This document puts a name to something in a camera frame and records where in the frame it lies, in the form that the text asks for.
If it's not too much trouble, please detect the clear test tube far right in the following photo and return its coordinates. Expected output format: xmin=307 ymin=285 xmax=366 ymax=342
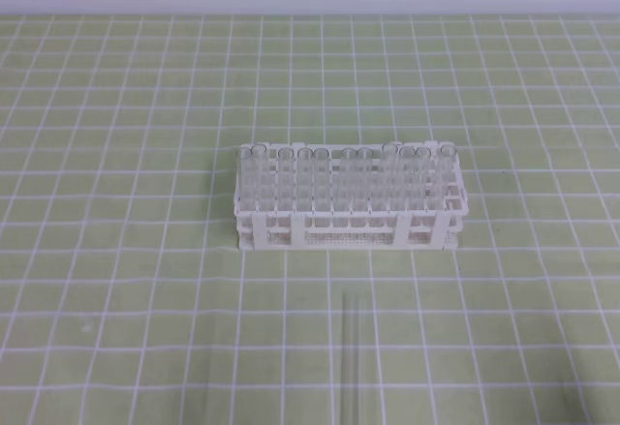
xmin=429 ymin=143 xmax=457 ymax=210

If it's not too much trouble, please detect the white plastic test tube rack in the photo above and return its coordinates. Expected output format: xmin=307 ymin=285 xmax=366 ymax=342
xmin=233 ymin=140 xmax=469 ymax=251

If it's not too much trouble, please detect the clear test tube far left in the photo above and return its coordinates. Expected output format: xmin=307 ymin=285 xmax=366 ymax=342
xmin=237 ymin=146 xmax=255 ymax=211

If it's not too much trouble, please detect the clear glass test tube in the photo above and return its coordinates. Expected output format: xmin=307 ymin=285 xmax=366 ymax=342
xmin=340 ymin=292 xmax=359 ymax=425

